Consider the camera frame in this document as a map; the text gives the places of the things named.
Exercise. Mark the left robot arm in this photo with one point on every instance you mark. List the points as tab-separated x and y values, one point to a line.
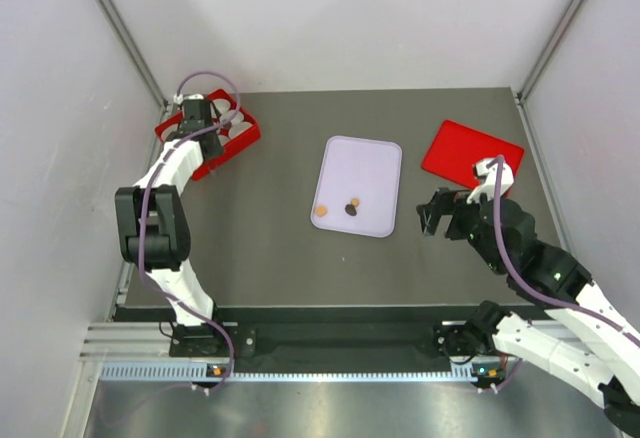
154	234

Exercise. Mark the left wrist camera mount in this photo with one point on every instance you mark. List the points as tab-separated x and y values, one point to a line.
180	99

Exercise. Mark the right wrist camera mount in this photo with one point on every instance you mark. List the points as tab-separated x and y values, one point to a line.
495	177

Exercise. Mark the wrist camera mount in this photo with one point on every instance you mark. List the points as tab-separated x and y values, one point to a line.
495	177
180	99

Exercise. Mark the red box lid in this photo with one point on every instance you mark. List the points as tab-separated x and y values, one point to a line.
456	148

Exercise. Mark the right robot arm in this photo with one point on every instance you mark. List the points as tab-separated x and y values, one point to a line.
605	368

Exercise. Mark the dark oval leaf chocolate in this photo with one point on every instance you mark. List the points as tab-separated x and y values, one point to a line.
350	210

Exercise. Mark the white paper cup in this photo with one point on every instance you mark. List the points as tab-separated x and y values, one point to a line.
222	105
238	129
231	118
167	134
223	141

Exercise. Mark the red chocolate box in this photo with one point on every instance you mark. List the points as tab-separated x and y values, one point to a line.
234	147

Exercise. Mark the grey slotted cable duct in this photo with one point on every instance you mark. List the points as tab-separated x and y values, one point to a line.
209	373

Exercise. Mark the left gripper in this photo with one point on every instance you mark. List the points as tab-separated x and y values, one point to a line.
218	151

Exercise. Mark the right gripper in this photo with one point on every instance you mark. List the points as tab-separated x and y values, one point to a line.
446	202

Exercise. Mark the aluminium frame rail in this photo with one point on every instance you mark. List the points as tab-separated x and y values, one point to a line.
132	51

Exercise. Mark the lavender plastic tray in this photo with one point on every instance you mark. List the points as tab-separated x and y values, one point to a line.
366	169

